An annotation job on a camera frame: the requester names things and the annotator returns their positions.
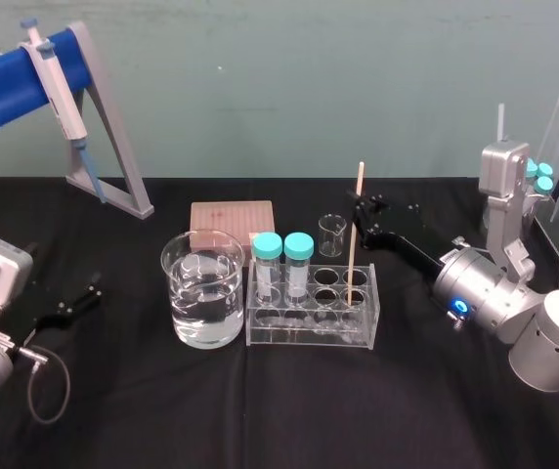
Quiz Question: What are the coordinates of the dark left wrist cable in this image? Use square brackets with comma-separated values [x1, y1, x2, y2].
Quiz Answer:
[14, 343, 72, 425]

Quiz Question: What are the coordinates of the tan stick thermometer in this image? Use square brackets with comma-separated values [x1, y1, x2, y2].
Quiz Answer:
[346, 161, 366, 310]

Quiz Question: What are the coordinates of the white pipette with blue tip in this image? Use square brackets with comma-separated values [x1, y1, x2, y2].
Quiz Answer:
[19, 18, 108, 204]

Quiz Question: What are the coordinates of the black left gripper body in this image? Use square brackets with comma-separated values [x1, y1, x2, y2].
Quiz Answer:
[11, 292, 64, 345]

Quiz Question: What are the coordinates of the small empty glass beaker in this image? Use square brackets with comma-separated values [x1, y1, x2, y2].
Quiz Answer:
[318, 213, 349, 258]

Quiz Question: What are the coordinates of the blue and grey pipette stand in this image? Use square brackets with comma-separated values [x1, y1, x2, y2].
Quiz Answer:
[0, 20, 155, 222]

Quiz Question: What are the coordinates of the clear acrylic test tube rack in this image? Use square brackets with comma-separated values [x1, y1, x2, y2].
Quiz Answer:
[245, 263, 381, 352]

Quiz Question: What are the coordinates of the large glass beaker with water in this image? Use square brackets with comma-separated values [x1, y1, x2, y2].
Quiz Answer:
[159, 233, 246, 350]

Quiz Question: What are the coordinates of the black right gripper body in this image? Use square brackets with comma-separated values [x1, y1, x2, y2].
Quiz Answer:
[360, 212, 450, 283]

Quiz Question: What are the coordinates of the black table cloth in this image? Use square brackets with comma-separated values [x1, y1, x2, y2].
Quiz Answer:
[0, 176, 559, 469]

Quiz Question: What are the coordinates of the pink pipette tip box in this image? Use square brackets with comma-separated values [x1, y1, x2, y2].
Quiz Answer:
[190, 199, 277, 253]

